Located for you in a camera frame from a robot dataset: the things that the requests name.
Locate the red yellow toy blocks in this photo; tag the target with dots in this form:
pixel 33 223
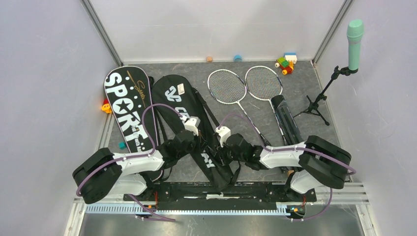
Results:
pixel 106 107

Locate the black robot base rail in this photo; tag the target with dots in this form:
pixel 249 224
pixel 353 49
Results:
pixel 239 196

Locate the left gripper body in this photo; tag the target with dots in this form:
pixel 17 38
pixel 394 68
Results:
pixel 192 146

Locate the black shuttlecock tube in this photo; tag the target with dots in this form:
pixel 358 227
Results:
pixel 290 130

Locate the white frame racket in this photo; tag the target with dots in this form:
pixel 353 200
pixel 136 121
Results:
pixel 228 88

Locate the black white shaft racket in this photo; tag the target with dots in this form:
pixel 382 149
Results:
pixel 264 84

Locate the green blue blocks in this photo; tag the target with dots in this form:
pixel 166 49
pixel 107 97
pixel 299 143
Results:
pixel 286 63

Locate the blue cylinder block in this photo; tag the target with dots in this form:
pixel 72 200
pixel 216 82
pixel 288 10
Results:
pixel 237 58

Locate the black sport racket bag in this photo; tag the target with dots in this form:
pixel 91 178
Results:
pixel 128 91

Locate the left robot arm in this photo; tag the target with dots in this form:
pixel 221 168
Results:
pixel 109 173

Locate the green microphone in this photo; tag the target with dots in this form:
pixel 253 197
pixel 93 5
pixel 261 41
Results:
pixel 355 31

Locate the black crossway racket bag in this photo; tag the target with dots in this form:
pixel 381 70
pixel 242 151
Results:
pixel 187 114

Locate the black microphone tripod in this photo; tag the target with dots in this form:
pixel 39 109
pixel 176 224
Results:
pixel 313 108

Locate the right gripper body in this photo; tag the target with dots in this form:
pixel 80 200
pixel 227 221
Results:
pixel 226 155

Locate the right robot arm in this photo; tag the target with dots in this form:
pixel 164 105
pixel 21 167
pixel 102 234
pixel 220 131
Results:
pixel 320 162

